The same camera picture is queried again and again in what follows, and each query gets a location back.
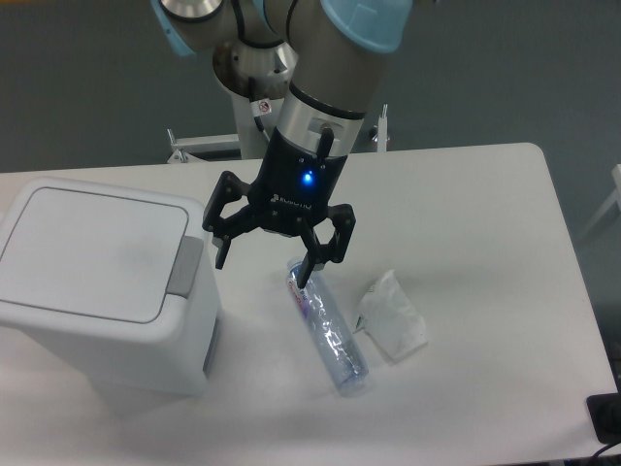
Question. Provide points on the white furniture piece right edge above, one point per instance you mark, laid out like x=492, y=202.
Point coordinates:
x=611, y=203

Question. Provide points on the black device at table corner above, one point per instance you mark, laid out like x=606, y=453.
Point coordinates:
x=604, y=411

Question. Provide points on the clear plastic water bottle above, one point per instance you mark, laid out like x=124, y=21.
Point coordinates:
x=330, y=334

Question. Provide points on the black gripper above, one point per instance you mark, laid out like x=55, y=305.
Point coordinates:
x=291, y=194

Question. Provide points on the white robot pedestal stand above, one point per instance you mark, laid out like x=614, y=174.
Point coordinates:
x=252, y=131

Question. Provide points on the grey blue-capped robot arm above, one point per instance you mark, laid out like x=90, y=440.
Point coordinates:
x=377, y=26

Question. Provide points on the white push-button trash can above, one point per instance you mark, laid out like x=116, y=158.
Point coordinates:
x=116, y=281

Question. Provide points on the crumpled white plastic bag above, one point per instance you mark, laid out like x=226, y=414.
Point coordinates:
x=387, y=315

